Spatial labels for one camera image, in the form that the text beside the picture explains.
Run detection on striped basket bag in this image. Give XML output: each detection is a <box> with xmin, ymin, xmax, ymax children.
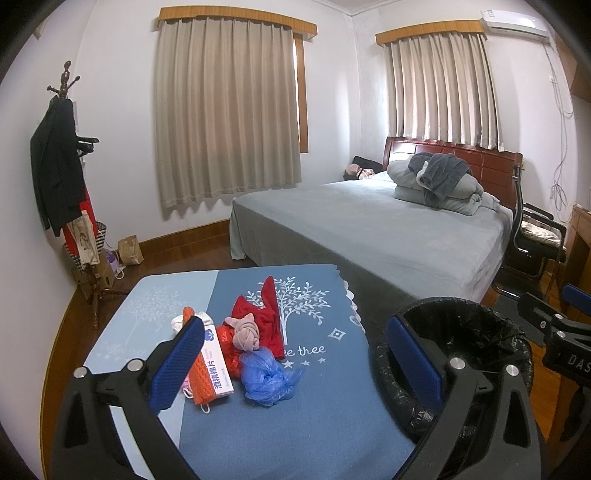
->
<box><xmin>65</xmin><ymin>222</ymin><xmax>107</xmax><ymax>272</ymax></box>

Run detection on wooden desk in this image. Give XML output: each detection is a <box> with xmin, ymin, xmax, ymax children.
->
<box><xmin>554</xmin><ymin>205</ymin><xmax>591</xmax><ymax>311</ymax></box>

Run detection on right wooden curtain pelmet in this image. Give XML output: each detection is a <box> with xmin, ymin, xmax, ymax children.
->
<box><xmin>376</xmin><ymin>20</ymin><xmax>485</xmax><ymax>46</ymax></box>

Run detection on black trash bin bag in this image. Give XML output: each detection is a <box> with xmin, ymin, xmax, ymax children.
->
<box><xmin>372</xmin><ymin>297</ymin><xmax>535</xmax><ymax>444</ymax></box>

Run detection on black hanging jacket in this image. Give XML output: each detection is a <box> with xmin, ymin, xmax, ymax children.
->
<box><xmin>30</xmin><ymin>96</ymin><xmax>86</xmax><ymax>237</ymax></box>

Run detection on red cloth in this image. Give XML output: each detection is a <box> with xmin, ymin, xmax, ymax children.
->
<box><xmin>231</xmin><ymin>276</ymin><xmax>284</xmax><ymax>360</ymax></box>

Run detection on right beige curtain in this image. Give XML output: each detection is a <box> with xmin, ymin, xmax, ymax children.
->
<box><xmin>385</xmin><ymin>32</ymin><xmax>504</xmax><ymax>151</ymax></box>

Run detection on white hanging cable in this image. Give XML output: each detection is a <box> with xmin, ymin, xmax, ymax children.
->
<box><xmin>542</xmin><ymin>41</ymin><xmax>575</xmax><ymax>222</ymax></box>

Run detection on red plastic bag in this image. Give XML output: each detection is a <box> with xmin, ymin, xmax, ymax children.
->
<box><xmin>216</xmin><ymin>323</ymin><xmax>242</xmax><ymax>379</ymax></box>

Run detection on folded grey quilt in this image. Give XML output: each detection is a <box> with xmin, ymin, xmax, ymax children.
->
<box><xmin>387</xmin><ymin>155</ymin><xmax>501</xmax><ymax>216</ymax></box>

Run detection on red wooden headboard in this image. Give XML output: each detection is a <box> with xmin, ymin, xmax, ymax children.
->
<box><xmin>382</xmin><ymin>136</ymin><xmax>524</xmax><ymax>211</ymax></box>

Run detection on blue plastic bag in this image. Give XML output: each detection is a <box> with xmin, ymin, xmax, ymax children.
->
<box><xmin>240</xmin><ymin>347</ymin><xmax>304</xmax><ymax>407</ymax></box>

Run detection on white blue swab box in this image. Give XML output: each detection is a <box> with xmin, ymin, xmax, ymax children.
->
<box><xmin>197</xmin><ymin>311</ymin><xmax>233</xmax><ymax>399</ymax></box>

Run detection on dark grey towel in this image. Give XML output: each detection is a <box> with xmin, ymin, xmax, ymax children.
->
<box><xmin>408</xmin><ymin>152</ymin><xmax>470</xmax><ymax>208</ymax></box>

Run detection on beige curtain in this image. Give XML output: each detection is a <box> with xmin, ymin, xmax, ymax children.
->
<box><xmin>385</xmin><ymin>32</ymin><xmax>504</xmax><ymax>151</ymax></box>
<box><xmin>154</xmin><ymin>17</ymin><xmax>301</xmax><ymax>209</ymax></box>

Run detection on white tissue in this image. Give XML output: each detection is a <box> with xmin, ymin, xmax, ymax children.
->
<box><xmin>171</xmin><ymin>314</ymin><xmax>192</xmax><ymax>334</ymax></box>

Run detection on pink rolled sock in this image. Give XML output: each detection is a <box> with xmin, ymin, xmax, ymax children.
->
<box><xmin>224</xmin><ymin>313</ymin><xmax>260</xmax><ymax>352</ymax></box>

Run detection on left beige curtain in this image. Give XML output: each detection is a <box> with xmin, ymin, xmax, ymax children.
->
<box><xmin>154</xmin><ymin>17</ymin><xmax>301</xmax><ymax>209</ymax></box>

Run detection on black pink item behind bed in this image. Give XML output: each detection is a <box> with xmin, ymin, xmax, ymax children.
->
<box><xmin>342</xmin><ymin>156</ymin><xmax>384</xmax><ymax>181</ymax></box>

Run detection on red hanging bag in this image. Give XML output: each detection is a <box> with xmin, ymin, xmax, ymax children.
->
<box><xmin>62</xmin><ymin>192</ymin><xmax>99</xmax><ymax>265</ymax></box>

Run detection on bed with grey sheet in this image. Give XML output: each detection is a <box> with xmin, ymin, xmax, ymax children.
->
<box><xmin>228</xmin><ymin>171</ymin><xmax>515</xmax><ymax>333</ymax></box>

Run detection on black office chair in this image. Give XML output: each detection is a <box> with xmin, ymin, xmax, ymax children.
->
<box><xmin>492</xmin><ymin>165</ymin><xmax>567</xmax><ymax>300</ymax></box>

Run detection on wooden curtain pelmet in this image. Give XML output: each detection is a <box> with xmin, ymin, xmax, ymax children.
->
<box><xmin>157</xmin><ymin>5</ymin><xmax>318</xmax><ymax>39</ymax></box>
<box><xmin>376</xmin><ymin>20</ymin><xmax>485</xmax><ymax>46</ymax></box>

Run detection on orange foam net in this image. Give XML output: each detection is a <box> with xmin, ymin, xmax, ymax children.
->
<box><xmin>182</xmin><ymin>306</ymin><xmax>219</xmax><ymax>406</ymax></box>

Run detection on brown paper bag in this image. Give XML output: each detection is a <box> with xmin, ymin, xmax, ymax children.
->
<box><xmin>117</xmin><ymin>235</ymin><xmax>144</xmax><ymax>266</ymax></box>

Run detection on white air conditioner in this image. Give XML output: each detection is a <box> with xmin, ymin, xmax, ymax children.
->
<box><xmin>481</xmin><ymin>9</ymin><xmax>550</xmax><ymax>44</ymax></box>

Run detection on left wooden curtain pelmet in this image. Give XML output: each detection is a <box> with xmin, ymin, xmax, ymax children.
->
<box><xmin>157</xmin><ymin>5</ymin><xmax>318</xmax><ymax>39</ymax></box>

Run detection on beige canvas tote bag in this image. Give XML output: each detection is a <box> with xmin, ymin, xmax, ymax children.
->
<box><xmin>67</xmin><ymin>210</ymin><xmax>100</xmax><ymax>266</ymax></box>

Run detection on blue tree-print tablecloth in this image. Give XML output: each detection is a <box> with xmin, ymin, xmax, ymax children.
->
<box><xmin>85</xmin><ymin>265</ymin><xmax>415</xmax><ymax>479</ymax></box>

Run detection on wooden coat rack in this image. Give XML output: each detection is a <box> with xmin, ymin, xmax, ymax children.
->
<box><xmin>45</xmin><ymin>59</ymin><xmax>130</xmax><ymax>329</ymax></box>

